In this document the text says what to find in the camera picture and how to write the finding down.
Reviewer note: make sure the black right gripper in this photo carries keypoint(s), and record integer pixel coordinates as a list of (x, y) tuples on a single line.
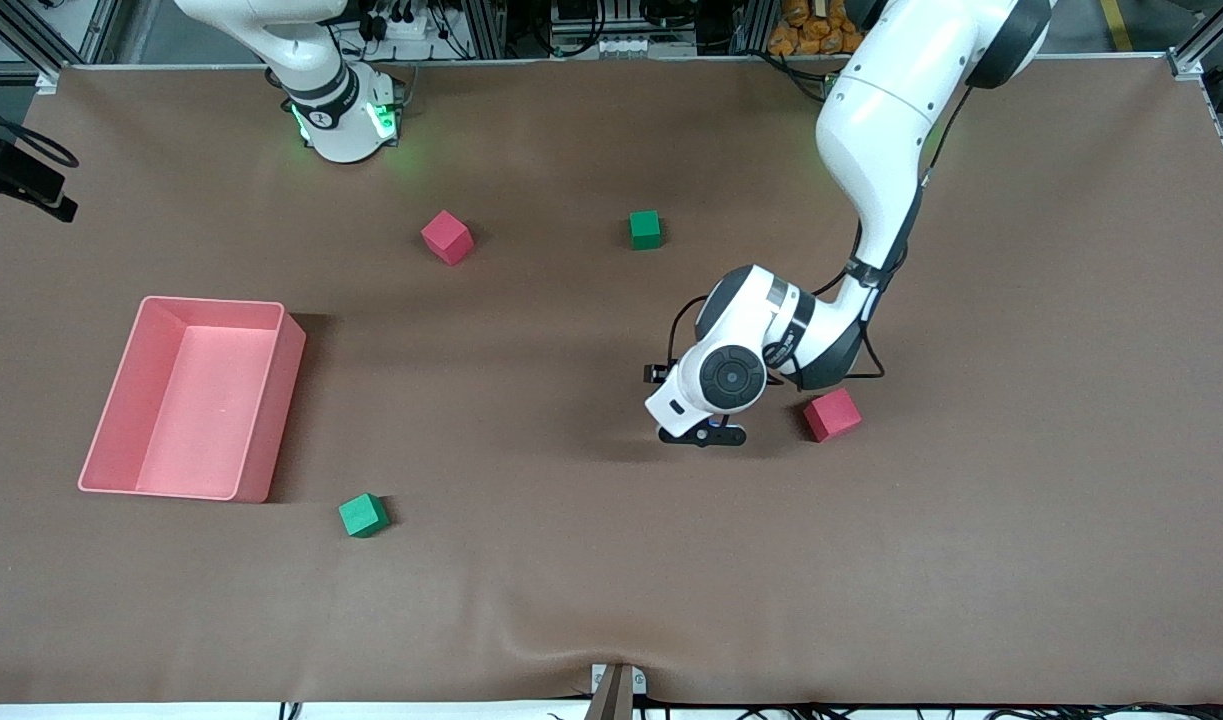
[(23, 169)]

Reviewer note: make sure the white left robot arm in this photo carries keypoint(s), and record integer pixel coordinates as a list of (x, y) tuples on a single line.
[(891, 120)]

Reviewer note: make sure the pink plastic bin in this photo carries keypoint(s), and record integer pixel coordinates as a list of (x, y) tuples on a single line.
[(201, 430)]

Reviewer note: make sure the white power strip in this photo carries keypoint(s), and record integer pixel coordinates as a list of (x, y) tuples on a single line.
[(401, 28)]

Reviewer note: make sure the pink foam cube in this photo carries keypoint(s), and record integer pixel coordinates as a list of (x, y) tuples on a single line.
[(446, 237), (833, 417)]

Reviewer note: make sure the green foam cube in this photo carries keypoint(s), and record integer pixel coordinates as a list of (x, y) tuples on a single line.
[(645, 230), (362, 515)]

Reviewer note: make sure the white terminal block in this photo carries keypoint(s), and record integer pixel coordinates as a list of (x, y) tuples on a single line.
[(626, 46)]

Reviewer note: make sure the brown table mat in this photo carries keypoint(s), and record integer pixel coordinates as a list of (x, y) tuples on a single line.
[(611, 560)]

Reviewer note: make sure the brown pointed bar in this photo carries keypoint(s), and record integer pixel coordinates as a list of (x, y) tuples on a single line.
[(611, 700)]

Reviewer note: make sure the bag of orange snacks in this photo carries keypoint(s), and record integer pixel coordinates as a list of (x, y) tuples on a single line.
[(811, 35)]

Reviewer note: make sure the aluminium frame profile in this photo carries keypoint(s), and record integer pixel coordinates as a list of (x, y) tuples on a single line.
[(486, 25), (1186, 66), (46, 80)]

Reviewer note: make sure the small metal bracket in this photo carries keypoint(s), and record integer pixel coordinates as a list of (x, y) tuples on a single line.
[(639, 682)]

